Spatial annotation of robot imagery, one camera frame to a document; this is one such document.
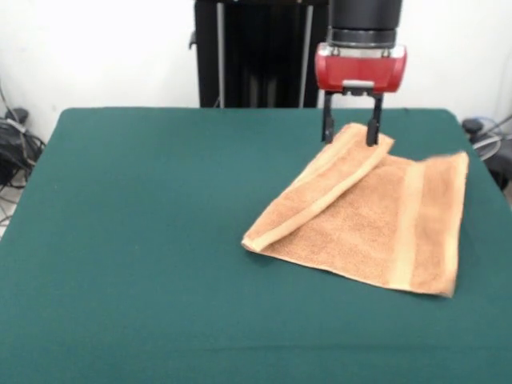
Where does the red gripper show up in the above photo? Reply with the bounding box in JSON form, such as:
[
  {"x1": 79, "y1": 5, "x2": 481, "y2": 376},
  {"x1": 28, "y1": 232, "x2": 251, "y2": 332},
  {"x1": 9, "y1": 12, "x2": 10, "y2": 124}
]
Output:
[{"x1": 314, "y1": 42, "x2": 408, "y2": 147}]

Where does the orange terry towel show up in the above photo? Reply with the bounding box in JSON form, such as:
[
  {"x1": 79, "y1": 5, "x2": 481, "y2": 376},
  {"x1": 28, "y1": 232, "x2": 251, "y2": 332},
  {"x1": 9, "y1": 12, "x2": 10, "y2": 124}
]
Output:
[{"x1": 241, "y1": 122, "x2": 470, "y2": 299}]

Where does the dark green table cloth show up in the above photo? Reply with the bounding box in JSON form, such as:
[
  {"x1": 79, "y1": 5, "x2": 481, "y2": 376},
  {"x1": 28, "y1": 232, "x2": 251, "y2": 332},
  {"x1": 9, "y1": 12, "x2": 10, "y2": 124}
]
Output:
[{"x1": 0, "y1": 106, "x2": 512, "y2": 384}]

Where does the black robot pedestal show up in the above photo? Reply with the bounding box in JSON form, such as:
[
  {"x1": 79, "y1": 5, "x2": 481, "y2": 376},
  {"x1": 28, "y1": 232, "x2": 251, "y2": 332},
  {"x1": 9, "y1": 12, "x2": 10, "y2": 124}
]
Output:
[{"x1": 188, "y1": 0, "x2": 333, "y2": 109}]

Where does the black cable tangle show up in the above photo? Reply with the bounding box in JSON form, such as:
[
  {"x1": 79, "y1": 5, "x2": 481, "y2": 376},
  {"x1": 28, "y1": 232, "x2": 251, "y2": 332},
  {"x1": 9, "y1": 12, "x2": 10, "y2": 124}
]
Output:
[{"x1": 0, "y1": 79, "x2": 47, "y2": 237}]

